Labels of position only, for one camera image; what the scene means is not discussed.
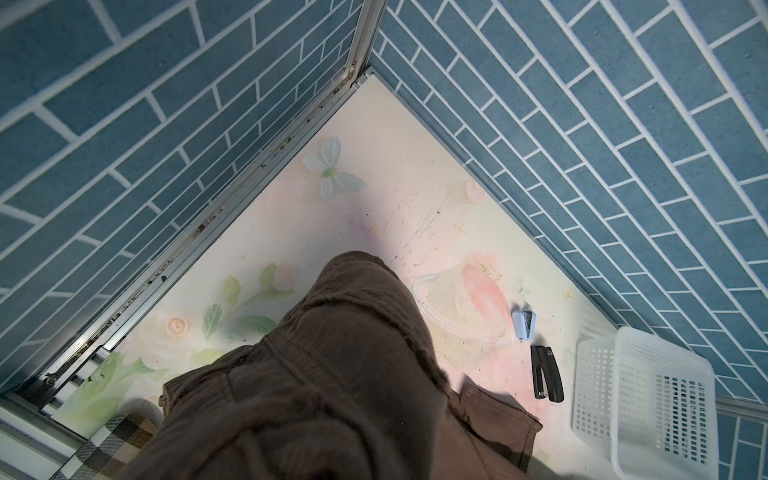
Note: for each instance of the brown trousers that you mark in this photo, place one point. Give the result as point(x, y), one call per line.
point(347, 386)

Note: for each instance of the black stapler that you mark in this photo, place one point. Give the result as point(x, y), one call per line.
point(547, 382)

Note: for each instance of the white plastic basket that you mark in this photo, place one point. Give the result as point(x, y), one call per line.
point(647, 406)

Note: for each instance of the checkered cloth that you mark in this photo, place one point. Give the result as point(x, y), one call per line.
point(110, 449)

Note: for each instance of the aluminium corner post left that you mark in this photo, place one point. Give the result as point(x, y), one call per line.
point(368, 23)

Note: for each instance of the aluminium corner post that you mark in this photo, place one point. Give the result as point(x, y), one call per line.
point(744, 409)
point(368, 23)

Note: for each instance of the aluminium corner post right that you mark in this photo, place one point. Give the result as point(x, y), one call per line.
point(744, 409)

